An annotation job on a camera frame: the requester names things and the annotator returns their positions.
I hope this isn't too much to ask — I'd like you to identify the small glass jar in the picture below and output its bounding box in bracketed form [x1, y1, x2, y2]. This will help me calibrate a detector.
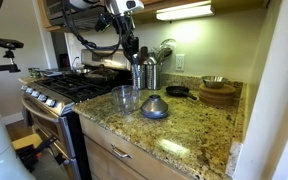
[27, 67, 42, 79]

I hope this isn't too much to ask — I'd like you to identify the black cable bundle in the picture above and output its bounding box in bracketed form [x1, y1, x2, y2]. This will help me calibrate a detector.
[61, 0, 132, 58]

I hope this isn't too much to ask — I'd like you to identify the silver drawer handle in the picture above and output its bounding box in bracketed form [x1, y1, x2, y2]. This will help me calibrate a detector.
[110, 144, 134, 160]

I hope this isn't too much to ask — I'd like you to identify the grey conical chopper lid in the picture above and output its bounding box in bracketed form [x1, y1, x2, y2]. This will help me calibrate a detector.
[139, 94, 170, 120]

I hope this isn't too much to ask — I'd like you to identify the small steel pot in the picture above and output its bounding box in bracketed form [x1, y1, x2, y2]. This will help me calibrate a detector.
[71, 67, 92, 77]

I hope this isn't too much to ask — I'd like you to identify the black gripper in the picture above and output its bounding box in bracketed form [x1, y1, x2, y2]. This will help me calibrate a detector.
[113, 14, 142, 67]

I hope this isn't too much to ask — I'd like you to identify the wooden wall cabinet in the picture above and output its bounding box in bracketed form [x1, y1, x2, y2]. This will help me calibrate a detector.
[36, 0, 270, 33]

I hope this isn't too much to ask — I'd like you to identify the perforated steel utensil holder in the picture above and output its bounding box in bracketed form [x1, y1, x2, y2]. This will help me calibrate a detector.
[145, 63, 164, 91]
[131, 63, 148, 91]

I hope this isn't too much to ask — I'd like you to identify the black camera on stand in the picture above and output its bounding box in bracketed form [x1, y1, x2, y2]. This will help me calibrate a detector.
[0, 37, 25, 74]

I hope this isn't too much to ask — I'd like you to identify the small steel bowl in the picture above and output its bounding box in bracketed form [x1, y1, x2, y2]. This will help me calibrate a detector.
[201, 75, 230, 90]

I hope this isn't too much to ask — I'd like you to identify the stainless steel gas stove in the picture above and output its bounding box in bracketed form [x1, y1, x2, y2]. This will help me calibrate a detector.
[18, 49, 134, 180]

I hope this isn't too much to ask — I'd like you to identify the under-cabinet light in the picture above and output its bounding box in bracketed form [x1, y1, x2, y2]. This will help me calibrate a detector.
[155, 0, 216, 22]

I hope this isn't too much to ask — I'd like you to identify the small black iron skillet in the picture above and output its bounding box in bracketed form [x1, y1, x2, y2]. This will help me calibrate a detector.
[165, 85, 199, 101]

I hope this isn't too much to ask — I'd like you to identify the white wall outlet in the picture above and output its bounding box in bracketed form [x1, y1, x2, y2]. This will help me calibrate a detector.
[174, 53, 186, 72]

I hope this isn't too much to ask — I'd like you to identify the steel range hood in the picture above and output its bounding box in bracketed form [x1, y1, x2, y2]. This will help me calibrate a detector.
[42, 0, 107, 32]

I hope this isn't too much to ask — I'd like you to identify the yellow foam block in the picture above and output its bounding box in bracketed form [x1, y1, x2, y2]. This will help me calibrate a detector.
[11, 132, 44, 152]

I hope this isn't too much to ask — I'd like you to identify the wooden spatula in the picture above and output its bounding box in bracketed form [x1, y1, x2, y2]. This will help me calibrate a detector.
[139, 45, 149, 65]

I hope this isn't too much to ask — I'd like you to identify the clear plastic chopper bowl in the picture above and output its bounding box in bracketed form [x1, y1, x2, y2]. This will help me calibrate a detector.
[111, 84, 142, 116]

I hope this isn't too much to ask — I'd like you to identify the steel ladle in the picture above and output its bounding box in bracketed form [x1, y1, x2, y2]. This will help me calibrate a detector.
[159, 38, 178, 52]

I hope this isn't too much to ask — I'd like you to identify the kitchen base cabinet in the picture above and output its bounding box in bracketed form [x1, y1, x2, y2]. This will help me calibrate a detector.
[78, 113, 193, 180]

